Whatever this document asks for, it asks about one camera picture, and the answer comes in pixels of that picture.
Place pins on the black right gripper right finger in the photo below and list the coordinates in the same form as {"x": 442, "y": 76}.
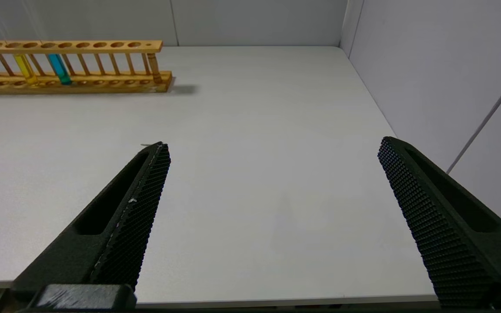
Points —
{"x": 442, "y": 234}

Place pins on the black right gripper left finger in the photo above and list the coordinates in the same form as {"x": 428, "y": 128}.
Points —
{"x": 133, "y": 226}

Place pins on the wooden test tube rack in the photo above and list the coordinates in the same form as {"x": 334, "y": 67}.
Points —
{"x": 102, "y": 80}

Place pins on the teal pigment glass test tube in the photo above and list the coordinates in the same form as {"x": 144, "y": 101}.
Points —
{"x": 60, "y": 69}

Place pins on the yellow pigment glass test tube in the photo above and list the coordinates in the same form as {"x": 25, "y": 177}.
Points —
{"x": 26, "y": 69}

